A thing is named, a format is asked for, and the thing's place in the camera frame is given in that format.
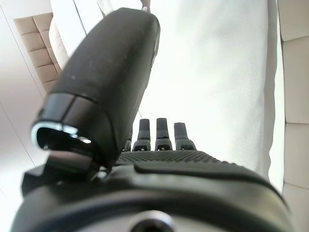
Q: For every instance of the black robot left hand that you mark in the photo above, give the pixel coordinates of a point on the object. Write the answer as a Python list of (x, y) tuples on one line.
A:
[(108, 72)]

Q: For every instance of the bed with beige cover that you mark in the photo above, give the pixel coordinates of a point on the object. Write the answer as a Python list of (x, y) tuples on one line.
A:
[(217, 72)]

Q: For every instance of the tufted upholstered headboard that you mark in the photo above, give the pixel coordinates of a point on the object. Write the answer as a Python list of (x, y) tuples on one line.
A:
[(36, 48)]

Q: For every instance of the tan upholstered bed frame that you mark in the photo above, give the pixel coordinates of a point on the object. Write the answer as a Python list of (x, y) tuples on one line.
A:
[(297, 84)]

